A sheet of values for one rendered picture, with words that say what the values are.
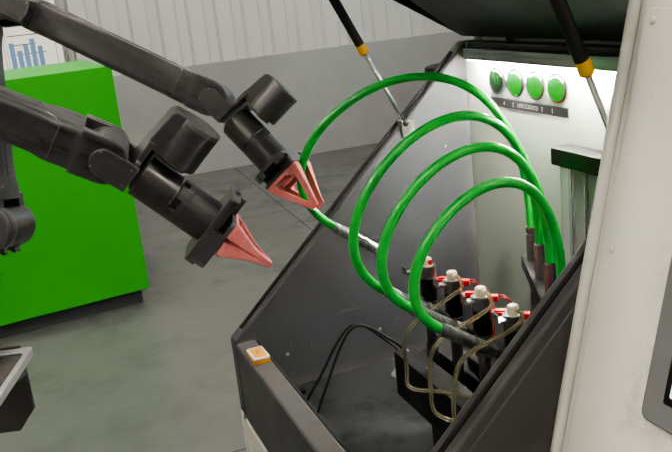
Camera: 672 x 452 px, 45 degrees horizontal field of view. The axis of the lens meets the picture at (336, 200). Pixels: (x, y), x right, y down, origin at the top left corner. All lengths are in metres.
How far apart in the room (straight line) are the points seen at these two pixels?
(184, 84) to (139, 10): 6.20
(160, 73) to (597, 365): 0.83
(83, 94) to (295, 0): 3.86
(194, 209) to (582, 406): 0.52
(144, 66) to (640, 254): 0.85
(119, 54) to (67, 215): 3.03
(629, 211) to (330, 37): 7.10
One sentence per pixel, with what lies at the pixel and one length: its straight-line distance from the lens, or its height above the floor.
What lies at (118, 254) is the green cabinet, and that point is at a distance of 4.52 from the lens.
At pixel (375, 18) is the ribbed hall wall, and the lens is 8.13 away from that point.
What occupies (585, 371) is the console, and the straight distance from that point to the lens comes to 1.01.
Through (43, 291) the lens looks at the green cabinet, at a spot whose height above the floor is 0.21.
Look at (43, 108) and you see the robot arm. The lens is 1.01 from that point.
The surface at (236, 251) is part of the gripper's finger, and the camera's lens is 1.04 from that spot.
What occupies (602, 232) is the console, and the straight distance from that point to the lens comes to 0.99.
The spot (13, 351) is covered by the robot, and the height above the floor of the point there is 1.04.
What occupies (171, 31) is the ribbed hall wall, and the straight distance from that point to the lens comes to 7.61.
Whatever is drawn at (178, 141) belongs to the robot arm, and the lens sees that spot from 1.01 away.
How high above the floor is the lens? 1.59
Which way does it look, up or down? 15 degrees down
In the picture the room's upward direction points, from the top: 6 degrees counter-clockwise
